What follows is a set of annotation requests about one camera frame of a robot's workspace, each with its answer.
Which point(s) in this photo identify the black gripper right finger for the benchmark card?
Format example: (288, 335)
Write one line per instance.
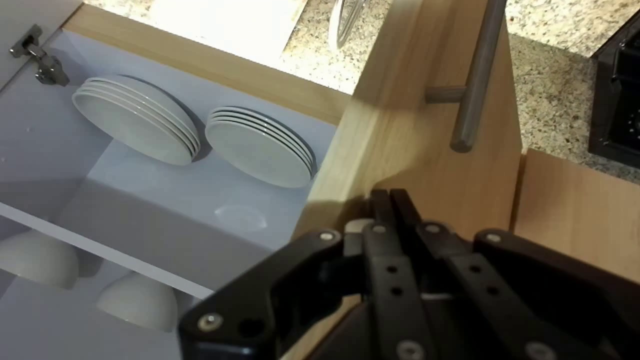
(507, 292)

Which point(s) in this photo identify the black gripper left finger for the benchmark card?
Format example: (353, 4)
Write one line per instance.
(387, 286)

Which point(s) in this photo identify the wooden cabinet door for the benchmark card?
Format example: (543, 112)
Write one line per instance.
(412, 146)

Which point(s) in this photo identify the metal cabinet hinge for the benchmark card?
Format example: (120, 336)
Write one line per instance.
(37, 56)

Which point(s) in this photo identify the white-faced cabinet door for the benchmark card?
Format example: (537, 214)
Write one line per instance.
(27, 11)

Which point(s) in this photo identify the black stove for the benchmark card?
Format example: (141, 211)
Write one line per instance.
(617, 101)

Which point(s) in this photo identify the white bowl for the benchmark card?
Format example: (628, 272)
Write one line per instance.
(37, 260)
(141, 302)

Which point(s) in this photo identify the tall stack of white plates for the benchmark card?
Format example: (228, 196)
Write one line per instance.
(137, 123)

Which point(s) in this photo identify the narrow wooden wall cabinet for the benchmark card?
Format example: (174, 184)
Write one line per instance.
(581, 206)

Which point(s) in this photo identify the white-lined wall cabinet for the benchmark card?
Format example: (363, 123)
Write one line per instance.
(166, 201)

